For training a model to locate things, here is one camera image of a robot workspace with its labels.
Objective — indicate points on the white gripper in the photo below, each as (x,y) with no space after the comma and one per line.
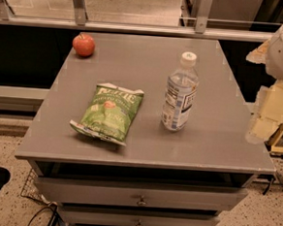
(267,117)

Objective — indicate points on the clear plastic water bottle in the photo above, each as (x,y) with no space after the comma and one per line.
(181,89)

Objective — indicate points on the red apple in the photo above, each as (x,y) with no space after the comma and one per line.
(84,45)

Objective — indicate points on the top grey drawer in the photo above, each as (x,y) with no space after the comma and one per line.
(135,194)

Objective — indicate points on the grey drawer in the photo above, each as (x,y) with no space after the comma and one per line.
(135,194)
(101,217)

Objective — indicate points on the grey drawer cabinet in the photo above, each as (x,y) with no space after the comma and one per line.
(210,150)

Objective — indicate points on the green chip bag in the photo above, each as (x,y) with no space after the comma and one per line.
(110,114)

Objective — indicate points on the middle grey drawer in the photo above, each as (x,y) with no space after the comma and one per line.
(101,217)

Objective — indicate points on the wire basket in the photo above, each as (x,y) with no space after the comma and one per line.
(30,191)

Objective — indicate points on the metal railing frame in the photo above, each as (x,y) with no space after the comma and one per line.
(246,20)

